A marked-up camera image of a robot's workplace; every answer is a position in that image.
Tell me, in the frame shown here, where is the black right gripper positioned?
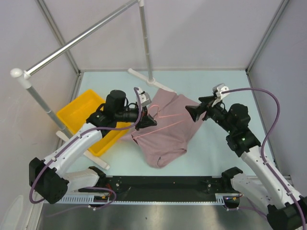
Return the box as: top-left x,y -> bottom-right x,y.
184,95 -> 234,134

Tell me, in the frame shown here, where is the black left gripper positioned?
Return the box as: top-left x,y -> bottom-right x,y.
115,104 -> 157,131

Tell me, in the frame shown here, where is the pink wire hanger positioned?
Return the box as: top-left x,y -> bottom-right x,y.
131,104 -> 188,141

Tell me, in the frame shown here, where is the pink tank top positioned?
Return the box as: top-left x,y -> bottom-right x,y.
121,89 -> 203,168

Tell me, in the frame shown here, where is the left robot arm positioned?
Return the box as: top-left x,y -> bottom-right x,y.
29,87 -> 157,204

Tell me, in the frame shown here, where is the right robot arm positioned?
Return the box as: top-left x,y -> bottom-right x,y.
185,96 -> 307,230

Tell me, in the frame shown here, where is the yellow plastic bin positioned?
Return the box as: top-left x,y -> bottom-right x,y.
57,89 -> 128,157

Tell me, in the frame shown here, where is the white clothes rack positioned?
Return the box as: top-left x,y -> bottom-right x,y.
10,0 -> 177,171

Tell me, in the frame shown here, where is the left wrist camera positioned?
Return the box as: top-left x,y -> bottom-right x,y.
137,87 -> 152,107

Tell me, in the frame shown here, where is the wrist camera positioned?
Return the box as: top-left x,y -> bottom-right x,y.
137,87 -> 152,107
212,83 -> 229,107

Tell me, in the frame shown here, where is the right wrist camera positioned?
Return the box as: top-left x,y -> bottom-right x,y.
212,83 -> 229,107

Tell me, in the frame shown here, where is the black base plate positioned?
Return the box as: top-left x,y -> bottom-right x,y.
79,176 -> 238,195

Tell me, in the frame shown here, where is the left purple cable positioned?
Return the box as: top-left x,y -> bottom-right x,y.
28,86 -> 144,218

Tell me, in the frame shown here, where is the white cable duct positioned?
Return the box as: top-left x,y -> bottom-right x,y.
57,192 -> 240,206

